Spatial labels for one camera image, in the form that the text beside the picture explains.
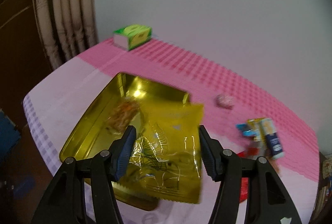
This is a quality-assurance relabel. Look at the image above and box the yellow gold snack packet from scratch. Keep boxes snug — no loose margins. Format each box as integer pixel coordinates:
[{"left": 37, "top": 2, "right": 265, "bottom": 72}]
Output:
[{"left": 119, "top": 102, "right": 204, "bottom": 204}]

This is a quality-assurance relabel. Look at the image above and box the red snack packet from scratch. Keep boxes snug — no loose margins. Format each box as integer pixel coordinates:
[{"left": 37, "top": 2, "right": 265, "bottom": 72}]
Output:
[{"left": 237, "top": 147, "right": 260, "bottom": 203}]

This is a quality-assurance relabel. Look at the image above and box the navy blue cracker packet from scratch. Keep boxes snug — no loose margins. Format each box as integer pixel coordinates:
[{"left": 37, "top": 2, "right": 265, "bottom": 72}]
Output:
[{"left": 260, "top": 118, "right": 284, "bottom": 159}]

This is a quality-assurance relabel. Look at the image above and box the blue wrapped candy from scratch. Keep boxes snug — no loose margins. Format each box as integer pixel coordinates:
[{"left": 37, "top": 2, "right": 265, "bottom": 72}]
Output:
[{"left": 236, "top": 124, "right": 257, "bottom": 137}]

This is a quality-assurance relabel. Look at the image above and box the pink checkered tablecloth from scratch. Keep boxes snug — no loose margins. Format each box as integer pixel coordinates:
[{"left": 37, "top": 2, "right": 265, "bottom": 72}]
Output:
[{"left": 23, "top": 40, "right": 319, "bottom": 223}]

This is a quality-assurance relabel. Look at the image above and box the pink wrapped candy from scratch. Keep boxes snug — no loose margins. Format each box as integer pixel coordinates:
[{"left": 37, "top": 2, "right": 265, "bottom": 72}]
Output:
[{"left": 216, "top": 94, "right": 235, "bottom": 109}]

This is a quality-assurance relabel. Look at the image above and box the maroon toffee tin box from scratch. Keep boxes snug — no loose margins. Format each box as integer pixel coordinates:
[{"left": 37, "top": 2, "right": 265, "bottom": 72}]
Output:
[{"left": 59, "top": 72, "right": 190, "bottom": 212}]

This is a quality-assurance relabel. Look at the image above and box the dark wooden door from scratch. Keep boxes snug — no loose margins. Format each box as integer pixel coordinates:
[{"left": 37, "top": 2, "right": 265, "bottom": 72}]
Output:
[{"left": 1, "top": 0, "right": 51, "bottom": 128}]

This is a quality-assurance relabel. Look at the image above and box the green tissue box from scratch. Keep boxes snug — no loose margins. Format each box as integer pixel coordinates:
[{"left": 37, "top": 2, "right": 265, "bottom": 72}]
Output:
[{"left": 113, "top": 24, "right": 152, "bottom": 51}]

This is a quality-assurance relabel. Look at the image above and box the beige patterned curtain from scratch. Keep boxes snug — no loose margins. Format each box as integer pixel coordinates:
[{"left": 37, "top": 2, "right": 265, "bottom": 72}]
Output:
[{"left": 32, "top": 0, "right": 97, "bottom": 70}]

